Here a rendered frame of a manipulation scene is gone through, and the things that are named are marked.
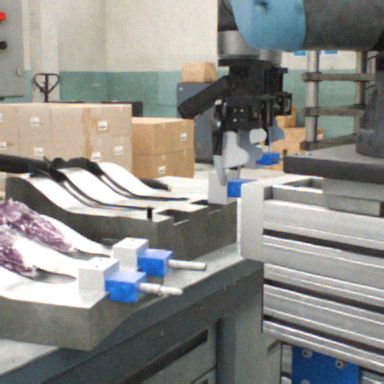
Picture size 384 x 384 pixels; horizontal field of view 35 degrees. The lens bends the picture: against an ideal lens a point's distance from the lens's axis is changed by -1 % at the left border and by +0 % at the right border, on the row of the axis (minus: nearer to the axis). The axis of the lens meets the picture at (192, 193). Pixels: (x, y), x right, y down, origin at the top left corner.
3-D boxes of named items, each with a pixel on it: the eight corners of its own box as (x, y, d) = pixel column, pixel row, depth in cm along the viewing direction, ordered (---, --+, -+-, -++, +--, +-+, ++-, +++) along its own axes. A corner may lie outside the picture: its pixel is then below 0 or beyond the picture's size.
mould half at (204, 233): (237, 241, 121) (237, 174, 119) (157, 274, 100) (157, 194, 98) (59, 212, 149) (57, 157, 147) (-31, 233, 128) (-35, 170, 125)
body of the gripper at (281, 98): (271, 119, 140) (272, 65, 138) (244, 117, 146) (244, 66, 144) (292, 117, 145) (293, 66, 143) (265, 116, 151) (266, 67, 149)
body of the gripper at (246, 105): (258, 133, 99) (259, 57, 96) (209, 131, 102) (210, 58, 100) (273, 130, 105) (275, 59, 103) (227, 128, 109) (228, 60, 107)
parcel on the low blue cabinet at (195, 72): (218, 82, 852) (218, 62, 847) (203, 82, 826) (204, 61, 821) (194, 82, 877) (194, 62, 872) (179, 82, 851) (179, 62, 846)
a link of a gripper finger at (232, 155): (242, 186, 99) (248, 130, 99) (209, 183, 102) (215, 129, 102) (249, 188, 102) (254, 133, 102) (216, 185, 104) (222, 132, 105)
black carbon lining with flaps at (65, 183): (195, 209, 119) (195, 160, 117) (143, 224, 105) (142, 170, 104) (67, 191, 138) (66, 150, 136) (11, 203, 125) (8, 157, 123)
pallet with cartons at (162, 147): (195, 189, 646) (195, 119, 633) (153, 202, 576) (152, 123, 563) (105, 180, 704) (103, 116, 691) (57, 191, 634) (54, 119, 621)
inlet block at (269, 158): (298, 172, 144) (299, 149, 143) (285, 174, 140) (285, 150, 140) (257, 166, 153) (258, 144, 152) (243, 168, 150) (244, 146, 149)
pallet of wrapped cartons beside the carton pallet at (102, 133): (142, 207, 553) (141, 103, 536) (81, 223, 488) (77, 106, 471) (48, 194, 619) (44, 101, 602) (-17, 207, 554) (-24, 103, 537)
